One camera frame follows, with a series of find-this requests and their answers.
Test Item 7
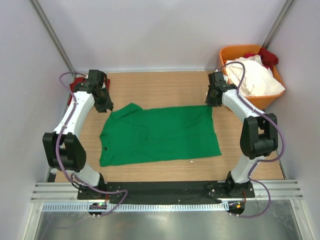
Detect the green t-shirt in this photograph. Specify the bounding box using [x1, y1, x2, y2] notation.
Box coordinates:
[99, 103, 221, 167]

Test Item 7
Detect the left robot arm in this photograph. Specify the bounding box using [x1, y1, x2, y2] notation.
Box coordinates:
[42, 69, 114, 200]

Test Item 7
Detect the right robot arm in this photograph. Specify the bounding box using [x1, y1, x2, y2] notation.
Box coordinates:
[205, 71, 278, 198]

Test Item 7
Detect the folded red t-shirt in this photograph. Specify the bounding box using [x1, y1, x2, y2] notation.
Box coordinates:
[69, 76, 114, 112]

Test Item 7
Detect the orange plastic bin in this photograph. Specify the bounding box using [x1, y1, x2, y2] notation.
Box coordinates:
[218, 44, 285, 110]

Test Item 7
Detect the white crumpled t-shirt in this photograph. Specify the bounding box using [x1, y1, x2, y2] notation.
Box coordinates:
[225, 54, 285, 97]

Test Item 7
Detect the dark red t-shirt in bin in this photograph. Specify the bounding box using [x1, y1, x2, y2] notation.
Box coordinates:
[243, 47, 279, 70]

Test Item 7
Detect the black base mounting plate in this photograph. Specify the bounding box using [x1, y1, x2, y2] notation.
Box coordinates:
[73, 181, 255, 205]

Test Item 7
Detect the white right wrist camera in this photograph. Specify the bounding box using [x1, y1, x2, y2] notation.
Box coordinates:
[223, 75, 229, 82]

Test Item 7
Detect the left aluminium corner post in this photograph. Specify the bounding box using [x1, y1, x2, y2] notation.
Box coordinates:
[29, 0, 76, 72]

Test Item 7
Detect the aluminium corner post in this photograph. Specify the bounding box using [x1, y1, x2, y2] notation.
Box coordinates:
[262, 0, 296, 49]
[29, 0, 76, 72]

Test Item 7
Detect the right aluminium corner post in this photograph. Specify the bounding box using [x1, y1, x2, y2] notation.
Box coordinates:
[262, 0, 296, 49]

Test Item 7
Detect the aluminium frame rail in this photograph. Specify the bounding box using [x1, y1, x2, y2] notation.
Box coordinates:
[30, 179, 303, 203]

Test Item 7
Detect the white slotted cable duct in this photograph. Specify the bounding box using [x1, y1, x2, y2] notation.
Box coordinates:
[42, 201, 229, 212]

